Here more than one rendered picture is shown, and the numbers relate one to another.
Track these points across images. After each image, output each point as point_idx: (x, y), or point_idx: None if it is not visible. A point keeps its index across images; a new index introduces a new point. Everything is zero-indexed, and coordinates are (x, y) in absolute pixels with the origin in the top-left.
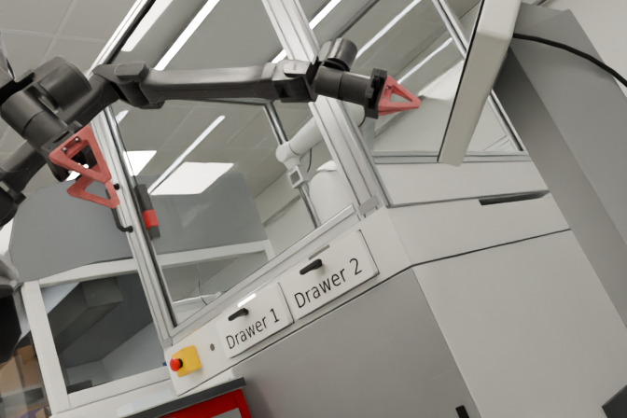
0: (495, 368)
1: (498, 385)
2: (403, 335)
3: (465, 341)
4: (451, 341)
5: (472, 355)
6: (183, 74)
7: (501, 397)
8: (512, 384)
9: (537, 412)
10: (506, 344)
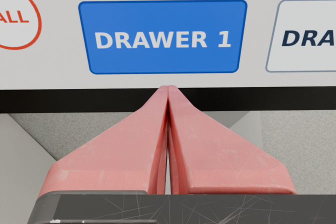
0: (1, 177)
1: (16, 183)
2: None
3: (3, 202)
4: (17, 222)
5: (10, 199)
6: None
7: (24, 186)
8: (2, 167)
9: (7, 155)
10: None
